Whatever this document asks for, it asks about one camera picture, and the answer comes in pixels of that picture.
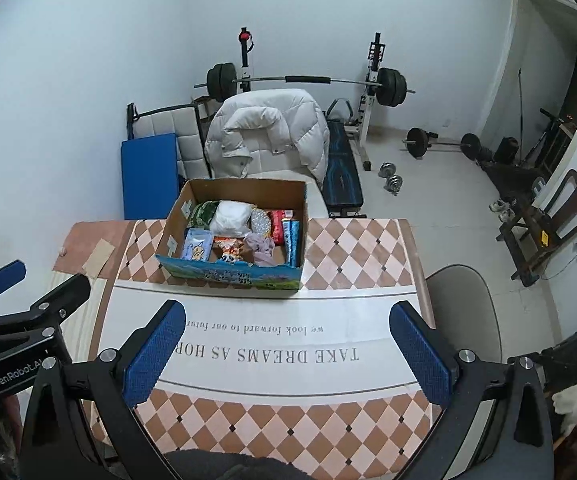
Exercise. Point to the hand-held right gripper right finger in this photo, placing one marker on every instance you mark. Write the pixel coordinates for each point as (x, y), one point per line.
(421, 355)

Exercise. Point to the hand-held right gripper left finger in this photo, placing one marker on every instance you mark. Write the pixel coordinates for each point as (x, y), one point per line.
(156, 355)

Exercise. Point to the printed cardboard box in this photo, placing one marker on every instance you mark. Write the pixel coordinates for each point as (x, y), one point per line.
(228, 275)

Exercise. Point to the light blue star packet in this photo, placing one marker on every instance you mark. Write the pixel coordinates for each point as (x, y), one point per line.
(196, 246)

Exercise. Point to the orange snack packet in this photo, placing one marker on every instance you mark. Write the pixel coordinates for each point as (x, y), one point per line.
(228, 250)

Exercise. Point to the green snack packet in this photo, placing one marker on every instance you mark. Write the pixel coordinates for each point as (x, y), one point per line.
(203, 215)

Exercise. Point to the white plastic bag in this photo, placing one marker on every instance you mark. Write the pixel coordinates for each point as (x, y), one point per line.
(231, 217)

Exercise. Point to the silver glitter pouch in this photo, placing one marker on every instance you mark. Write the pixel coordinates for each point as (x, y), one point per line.
(261, 221)

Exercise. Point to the long blue snack packet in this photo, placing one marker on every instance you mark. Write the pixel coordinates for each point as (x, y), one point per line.
(292, 242)

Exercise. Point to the red snack packet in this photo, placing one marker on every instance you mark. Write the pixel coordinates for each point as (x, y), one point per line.
(279, 227)

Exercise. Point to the cream ribbed mat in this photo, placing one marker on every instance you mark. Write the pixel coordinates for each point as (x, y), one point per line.
(99, 320)

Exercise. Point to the beige shell chair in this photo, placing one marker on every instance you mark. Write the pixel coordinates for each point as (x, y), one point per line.
(468, 320)

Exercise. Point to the beige paper piece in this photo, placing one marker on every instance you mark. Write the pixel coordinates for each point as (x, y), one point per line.
(99, 257)

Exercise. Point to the checkered tablecloth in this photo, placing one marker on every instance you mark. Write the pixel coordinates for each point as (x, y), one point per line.
(278, 310)

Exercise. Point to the blue folded mat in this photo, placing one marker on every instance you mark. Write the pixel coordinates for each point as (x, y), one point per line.
(148, 180)

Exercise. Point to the white shoe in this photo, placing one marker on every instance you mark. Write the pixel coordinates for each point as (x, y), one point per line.
(506, 213)
(495, 205)

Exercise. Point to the chrome dumbbell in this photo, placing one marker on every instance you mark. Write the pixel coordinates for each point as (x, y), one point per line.
(395, 184)
(386, 169)

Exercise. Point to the white chair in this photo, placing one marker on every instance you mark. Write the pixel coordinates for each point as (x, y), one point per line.
(316, 200)

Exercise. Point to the black blue weight bench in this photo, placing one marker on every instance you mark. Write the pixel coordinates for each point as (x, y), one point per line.
(343, 175)

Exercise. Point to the dark floor mat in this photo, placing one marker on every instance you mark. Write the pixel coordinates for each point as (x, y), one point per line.
(513, 180)

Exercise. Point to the small barbell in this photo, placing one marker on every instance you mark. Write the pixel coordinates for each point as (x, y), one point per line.
(418, 142)

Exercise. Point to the cream quilted padded panel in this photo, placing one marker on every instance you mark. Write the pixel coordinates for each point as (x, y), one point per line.
(163, 122)

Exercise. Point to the black round weight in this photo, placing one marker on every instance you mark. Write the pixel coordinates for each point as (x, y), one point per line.
(508, 150)

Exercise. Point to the white barbell rack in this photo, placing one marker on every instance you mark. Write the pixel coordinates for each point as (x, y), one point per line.
(363, 125)

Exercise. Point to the white puffer jacket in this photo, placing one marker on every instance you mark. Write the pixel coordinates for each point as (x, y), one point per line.
(288, 120)

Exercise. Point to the barbell with black plates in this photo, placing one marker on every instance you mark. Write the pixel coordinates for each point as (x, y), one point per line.
(308, 79)

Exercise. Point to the white door frame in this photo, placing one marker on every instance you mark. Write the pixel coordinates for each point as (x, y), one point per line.
(504, 60)

